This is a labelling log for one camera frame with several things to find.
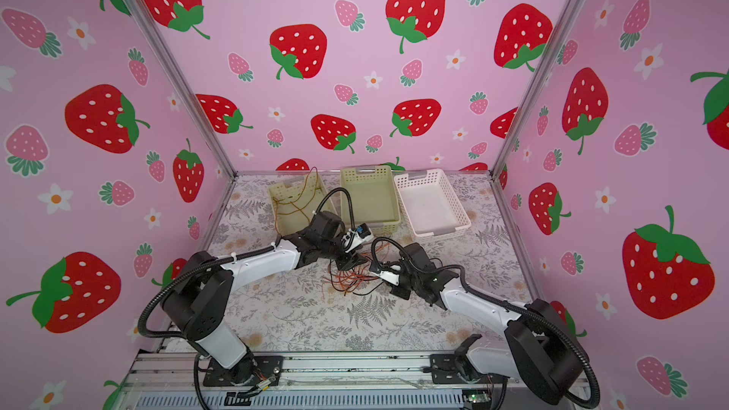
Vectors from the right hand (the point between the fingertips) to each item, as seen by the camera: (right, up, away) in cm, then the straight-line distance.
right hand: (386, 273), depth 86 cm
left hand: (-7, +7, +1) cm, 10 cm away
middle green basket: (-4, +23, +26) cm, 35 cm away
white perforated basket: (+18, +21, +24) cm, 37 cm away
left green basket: (-38, +27, +25) cm, 53 cm away
